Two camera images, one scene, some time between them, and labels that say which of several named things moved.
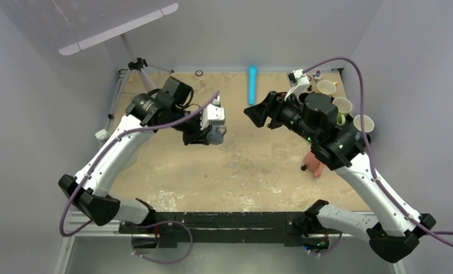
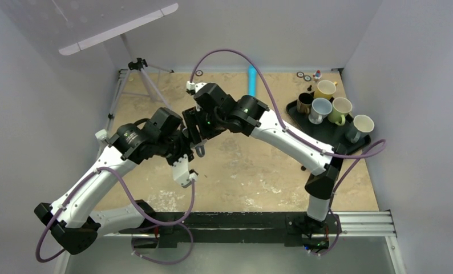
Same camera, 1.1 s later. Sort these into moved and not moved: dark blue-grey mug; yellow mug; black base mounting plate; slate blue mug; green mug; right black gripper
Moved: slate blue mug; right black gripper
Not moved: yellow mug; green mug; black base mounting plate; dark blue-grey mug
